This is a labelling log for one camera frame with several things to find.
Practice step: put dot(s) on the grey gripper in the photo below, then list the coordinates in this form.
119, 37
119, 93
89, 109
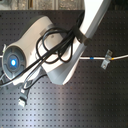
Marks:
22, 101

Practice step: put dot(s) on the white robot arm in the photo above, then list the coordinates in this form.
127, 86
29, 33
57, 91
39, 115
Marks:
45, 47

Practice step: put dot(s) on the metal cable clip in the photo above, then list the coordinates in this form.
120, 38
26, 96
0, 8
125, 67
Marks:
107, 59

